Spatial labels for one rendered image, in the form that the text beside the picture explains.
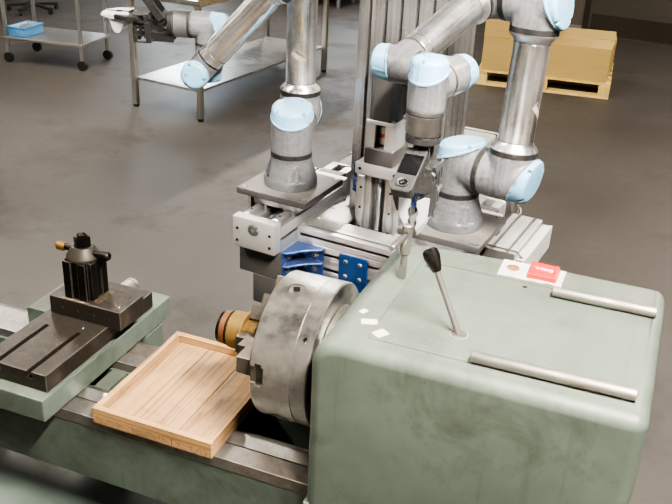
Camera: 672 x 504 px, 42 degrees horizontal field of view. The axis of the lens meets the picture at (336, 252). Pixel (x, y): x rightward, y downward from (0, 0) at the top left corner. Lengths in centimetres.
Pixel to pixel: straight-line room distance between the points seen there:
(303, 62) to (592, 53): 570
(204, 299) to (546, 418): 292
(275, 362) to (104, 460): 57
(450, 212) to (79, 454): 107
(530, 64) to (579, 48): 593
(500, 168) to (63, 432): 120
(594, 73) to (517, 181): 595
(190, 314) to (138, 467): 212
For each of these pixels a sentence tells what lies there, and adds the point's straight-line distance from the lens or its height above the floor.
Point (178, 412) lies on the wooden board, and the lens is 205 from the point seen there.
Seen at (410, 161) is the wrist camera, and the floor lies 150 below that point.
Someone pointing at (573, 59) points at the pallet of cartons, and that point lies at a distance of 806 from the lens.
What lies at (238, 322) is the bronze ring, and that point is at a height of 111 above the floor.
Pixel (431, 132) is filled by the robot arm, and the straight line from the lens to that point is 173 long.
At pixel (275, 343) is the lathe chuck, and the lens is 176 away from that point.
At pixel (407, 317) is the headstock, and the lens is 168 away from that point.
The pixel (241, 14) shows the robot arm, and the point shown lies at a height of 163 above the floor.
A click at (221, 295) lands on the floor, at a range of 431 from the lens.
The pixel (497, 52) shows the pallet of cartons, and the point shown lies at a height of 30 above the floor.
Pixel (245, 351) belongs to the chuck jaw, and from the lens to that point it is 184.
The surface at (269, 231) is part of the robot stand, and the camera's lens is 237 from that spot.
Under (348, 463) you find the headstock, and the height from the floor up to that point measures 100.
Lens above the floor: 210
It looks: 26 degrees down
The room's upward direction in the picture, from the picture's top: 3 degrees clockwise
